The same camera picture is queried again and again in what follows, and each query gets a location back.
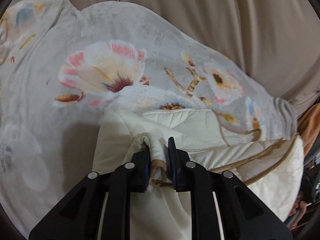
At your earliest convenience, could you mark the white quilted duvet tan trim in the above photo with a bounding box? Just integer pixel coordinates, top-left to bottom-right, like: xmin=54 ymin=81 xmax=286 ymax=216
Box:
xmin=93 ymin=108 xmax=304 ymax=239

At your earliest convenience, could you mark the person's right hand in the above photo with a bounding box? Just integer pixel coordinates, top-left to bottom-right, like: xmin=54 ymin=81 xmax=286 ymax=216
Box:
xmin=289 ymin=199 xmax=308 ymax=221

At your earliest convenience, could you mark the orange hanging garment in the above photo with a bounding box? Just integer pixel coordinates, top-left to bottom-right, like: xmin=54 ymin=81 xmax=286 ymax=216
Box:
xmin=298 ymin=103 xmax=320 ymax=156

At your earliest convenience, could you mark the grey floral fleece blanket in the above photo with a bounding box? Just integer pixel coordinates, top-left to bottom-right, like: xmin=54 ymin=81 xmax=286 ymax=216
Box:
xmin=1 ymin=0 xmax=298 ymax=237

